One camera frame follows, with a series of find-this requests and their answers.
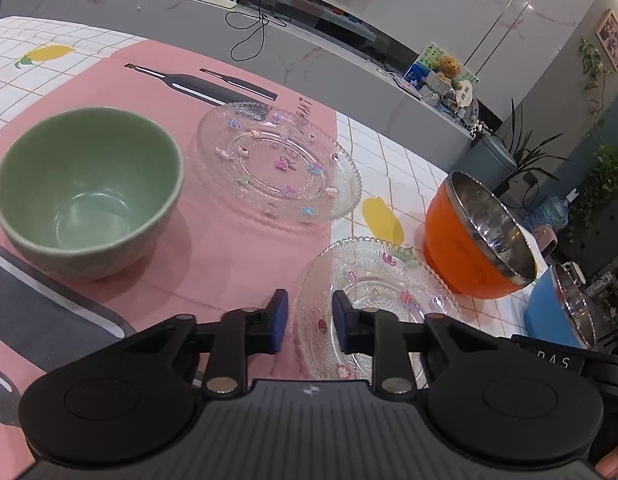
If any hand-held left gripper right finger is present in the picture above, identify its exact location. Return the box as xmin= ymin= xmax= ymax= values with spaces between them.
xmin=332 ymin=290 xmax=514 ymax=401

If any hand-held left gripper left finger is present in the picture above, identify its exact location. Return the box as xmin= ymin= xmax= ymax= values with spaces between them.
xmin=106 ymin=289 xmax=290 ymax=401

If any blue steel bowl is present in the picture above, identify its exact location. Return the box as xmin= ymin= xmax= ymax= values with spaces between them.
xmin=524 ymin=262 xmax=607 ymax=351

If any flower print glass plate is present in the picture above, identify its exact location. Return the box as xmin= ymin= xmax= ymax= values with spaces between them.
xmin=294 ymin=236 xmax=464 ymax=383
xmin=195 ymin=101 xmax=362 ymax=224

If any orange steel bowl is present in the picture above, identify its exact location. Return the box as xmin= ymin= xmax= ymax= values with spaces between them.
xmin=424 ymin=171 xmax=538 ymax=301

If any green ceramic bowl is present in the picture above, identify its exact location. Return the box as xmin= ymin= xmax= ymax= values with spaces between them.
xmin=0 ymin=106 xmax=185 ymax=282

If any person's right hand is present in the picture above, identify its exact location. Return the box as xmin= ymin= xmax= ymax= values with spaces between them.
xmin=595 ymin=440 xmax=618 ymax=479

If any pink and white printed tablecloth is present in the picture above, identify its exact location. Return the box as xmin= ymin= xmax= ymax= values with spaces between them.
xmin=0 ymin=16 xmax=554 ymax=466

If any pink heater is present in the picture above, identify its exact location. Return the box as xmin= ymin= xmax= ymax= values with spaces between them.
xmin=531 ymin=224 xmax=560 ymax=261

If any blue water bottle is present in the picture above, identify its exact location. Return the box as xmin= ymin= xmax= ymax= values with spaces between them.
xmin=526 ymin=195 xmax=570 ymax=233

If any bushy green plant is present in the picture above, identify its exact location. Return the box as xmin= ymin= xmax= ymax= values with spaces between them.
xmin=571 ymin=142 xmax=618 ymax=241

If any long-leaved potted plant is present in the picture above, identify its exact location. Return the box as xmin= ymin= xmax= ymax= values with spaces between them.
xmin=494 ymin=97 xmax=572 ymax=196

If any grey trash bin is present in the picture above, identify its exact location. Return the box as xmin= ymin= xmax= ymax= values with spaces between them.
xmin=451 ymin=132 xmax=517 ymax=196

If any white notebook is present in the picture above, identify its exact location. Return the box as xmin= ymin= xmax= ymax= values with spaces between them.
xmin=389 ymin=72 xmax=422 ymax=96

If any grey knitted basket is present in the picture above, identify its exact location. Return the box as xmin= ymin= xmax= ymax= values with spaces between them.
xmin=424 ymin=72 xmax=452 ymax=106

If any round paper fan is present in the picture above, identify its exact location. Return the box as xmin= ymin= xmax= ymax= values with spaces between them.
xmin=456 ymin=82 xmax=477 ymax=111

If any brown teddy bear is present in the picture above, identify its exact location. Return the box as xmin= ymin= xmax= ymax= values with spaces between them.
xmin=434 ymin=56 xmax=464 ymax=86

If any green picture board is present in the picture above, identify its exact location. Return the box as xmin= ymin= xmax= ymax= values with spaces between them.
xmin=418 ymin=42 xmax=482 ymax=86

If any hanging vine plant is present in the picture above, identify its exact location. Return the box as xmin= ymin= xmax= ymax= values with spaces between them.
xmin=579 ymin=37 xmax=612 ymax=126

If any grey marble television console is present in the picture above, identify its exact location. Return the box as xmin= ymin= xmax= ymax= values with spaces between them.
xmin=0 ymin=0 xmax=484 ymax=161

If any black cable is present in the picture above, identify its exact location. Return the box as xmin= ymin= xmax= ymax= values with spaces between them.
xmin=225 ymin=0 xmax=290 ymax=61

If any framed wall picture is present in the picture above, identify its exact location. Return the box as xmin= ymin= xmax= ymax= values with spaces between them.
xmin=595 ymin=9 xmax=618 ymax=72

